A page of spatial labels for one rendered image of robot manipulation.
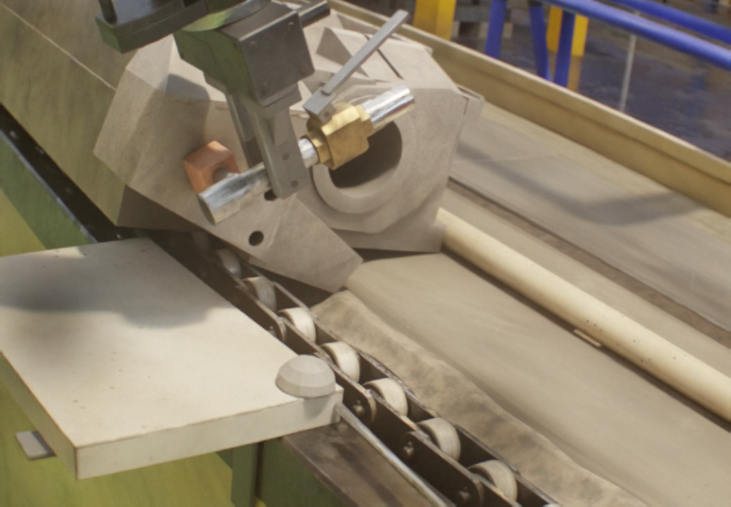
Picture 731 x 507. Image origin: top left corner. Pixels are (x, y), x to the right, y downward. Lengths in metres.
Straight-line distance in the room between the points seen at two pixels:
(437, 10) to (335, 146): 5.11
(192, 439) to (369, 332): 0.31
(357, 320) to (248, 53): 0.35
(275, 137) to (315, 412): 0.20
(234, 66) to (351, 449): 0.27
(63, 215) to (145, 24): 0.45
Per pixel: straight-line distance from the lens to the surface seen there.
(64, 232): 1.17
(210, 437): 0.76
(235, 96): 0.85
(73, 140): 1.13
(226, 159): 0.89
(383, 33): 0.89
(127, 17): 0.76
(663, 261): 1.31
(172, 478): 1.00
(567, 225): 1.36
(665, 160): 1.60
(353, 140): 0.88
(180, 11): 0.77
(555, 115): 1.76
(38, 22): 1.30
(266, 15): 0.78
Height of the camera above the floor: 1.18
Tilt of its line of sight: 19 degrees down
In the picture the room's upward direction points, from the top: 8 degrees clockwise
